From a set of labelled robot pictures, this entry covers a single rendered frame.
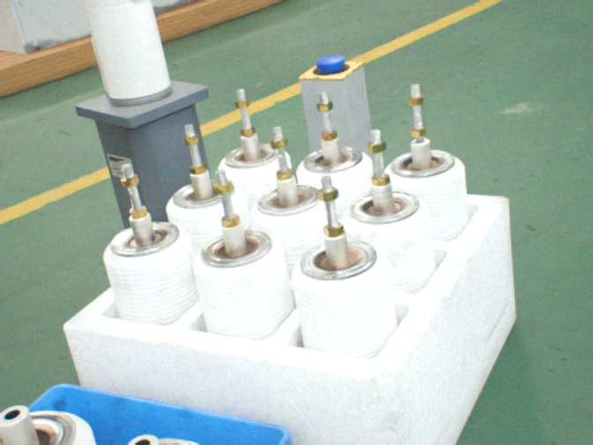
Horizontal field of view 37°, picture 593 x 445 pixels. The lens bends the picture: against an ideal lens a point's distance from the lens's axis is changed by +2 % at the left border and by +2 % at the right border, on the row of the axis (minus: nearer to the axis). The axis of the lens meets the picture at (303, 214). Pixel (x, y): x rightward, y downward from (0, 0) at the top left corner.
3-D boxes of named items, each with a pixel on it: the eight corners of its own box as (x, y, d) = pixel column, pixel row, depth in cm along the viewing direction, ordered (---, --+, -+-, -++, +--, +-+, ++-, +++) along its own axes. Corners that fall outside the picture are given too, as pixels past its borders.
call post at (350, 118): (328, 272, 135) (297, 79, 122) (347, 251, 140) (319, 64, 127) (370, 276, 131) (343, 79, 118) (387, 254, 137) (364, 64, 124)
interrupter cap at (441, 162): (454, 177, 99) (454, 171, 99) (388, 183, 100) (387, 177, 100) (455, 152, 106) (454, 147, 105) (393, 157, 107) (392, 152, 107)
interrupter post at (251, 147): (257, 154, 116) (252, 131, 114) (265, 158, 114) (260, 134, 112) (241, 160, 115) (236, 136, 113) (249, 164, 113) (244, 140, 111)
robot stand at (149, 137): (122, 279, 143) (72, 105, 131) (191, 242, 152) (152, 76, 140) (175, 303, 133) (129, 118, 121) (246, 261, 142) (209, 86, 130)
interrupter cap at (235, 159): (264, 144, 119) (263, 139, 118) (291, 157, 113) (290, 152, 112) (215, 161, 116) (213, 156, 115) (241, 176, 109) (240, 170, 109)
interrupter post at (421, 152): (432, 170, 102) (430, 144, 100) (411, 172, 102) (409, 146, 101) (432, 162, 104) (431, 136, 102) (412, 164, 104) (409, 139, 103)
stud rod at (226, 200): (227, 238, 90) (213, 171, 86) (235, 235, 90) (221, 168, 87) (233, 241, 89) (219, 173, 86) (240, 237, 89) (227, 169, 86)
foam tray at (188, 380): (100, 456, 104) (61, 325, 96) (263, 285, 134) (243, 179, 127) (413, 538, 85) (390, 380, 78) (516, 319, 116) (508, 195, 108)
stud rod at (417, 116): (418, 149, 101) (413, 87, 98) (415, 147, 102) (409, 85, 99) (426, 147, 102) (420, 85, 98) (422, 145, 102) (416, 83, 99)
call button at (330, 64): (312, 77, 122) (311, 63, 121) (325, 68, 125) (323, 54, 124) (338, 77, 120) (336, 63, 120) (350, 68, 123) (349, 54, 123)
